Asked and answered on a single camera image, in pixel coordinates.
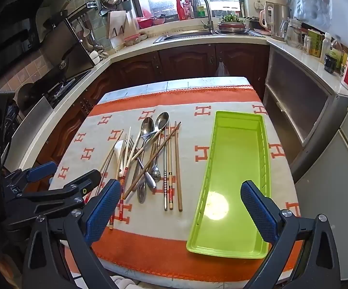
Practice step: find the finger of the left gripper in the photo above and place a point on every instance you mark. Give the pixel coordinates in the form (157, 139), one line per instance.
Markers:
(21, 178)
(72, 193)

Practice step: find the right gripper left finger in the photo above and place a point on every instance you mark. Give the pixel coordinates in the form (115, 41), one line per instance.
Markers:
(98, 211)

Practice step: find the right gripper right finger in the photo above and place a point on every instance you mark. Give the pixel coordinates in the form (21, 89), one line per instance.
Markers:
(263, 211)

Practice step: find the cream chopstick red striped end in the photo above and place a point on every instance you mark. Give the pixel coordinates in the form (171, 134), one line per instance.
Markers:
(122, 171)

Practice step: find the white ceramic soup spoon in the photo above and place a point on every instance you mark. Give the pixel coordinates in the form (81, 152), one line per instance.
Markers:
(119, 153)

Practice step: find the dark brown wooden chopstick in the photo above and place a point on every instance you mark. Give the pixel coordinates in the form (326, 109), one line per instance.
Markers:
(149, 163)

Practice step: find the cream red-striped chopstick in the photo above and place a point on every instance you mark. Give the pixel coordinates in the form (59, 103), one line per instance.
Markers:
(104, 166)
(121, 203)

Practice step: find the small steel spoon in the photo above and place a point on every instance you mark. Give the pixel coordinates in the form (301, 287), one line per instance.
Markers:
(155, 172)

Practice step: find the bamboo chopstick red black band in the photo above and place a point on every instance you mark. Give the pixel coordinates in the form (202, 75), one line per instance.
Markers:
(170, 175)

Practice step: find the metal chopstick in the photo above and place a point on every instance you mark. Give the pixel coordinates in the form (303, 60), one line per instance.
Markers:
(165, 185)

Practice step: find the plain brown bamboo chopstick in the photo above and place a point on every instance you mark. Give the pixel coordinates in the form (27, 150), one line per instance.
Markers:
(177, 166)

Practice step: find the large steel spoon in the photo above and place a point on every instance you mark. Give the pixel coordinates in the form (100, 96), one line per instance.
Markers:
(147, 126)

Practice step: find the round steel serving spoon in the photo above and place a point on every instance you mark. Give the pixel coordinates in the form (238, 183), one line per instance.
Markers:
(160, 123)

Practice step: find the steel fork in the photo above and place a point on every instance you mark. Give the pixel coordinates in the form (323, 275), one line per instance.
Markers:
(130, 148)

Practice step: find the chrome kitchen faucet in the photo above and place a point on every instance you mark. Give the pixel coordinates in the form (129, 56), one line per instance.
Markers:
(203, 6)

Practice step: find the green plastic utensil tray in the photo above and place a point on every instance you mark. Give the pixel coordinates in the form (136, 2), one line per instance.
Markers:
(239, 151)

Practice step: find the white refrigerator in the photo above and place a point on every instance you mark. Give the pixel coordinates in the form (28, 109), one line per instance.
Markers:
(324, 189)

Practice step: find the gas stove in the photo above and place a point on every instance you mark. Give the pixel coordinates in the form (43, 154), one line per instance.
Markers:
(55, 95)

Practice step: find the orange white H-pattern blanket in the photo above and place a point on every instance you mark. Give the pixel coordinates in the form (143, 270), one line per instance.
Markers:
(150, 244)

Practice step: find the grey frosted door cabinet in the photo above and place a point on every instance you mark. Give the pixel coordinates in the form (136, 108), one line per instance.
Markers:
(305, 108)

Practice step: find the wooden lower cabinets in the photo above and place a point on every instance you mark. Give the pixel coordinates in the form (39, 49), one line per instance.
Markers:
(195, 61)

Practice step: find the black range hood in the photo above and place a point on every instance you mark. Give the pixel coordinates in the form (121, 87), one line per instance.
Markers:
(36, 36)

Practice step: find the wooden cutting board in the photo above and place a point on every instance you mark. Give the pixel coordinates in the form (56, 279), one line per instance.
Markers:
(120, 23)

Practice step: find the glass pitcher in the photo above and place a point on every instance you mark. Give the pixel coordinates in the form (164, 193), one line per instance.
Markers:
(292, 32)

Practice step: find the potted green plant bowl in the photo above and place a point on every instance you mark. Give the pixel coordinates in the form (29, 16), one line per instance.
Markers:
(231, 23)

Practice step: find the steel electric kettle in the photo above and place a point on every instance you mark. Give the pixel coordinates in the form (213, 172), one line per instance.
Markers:
(274, 18)

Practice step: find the red spray bottle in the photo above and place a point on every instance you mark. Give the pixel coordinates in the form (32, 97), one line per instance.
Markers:
(180, 10)

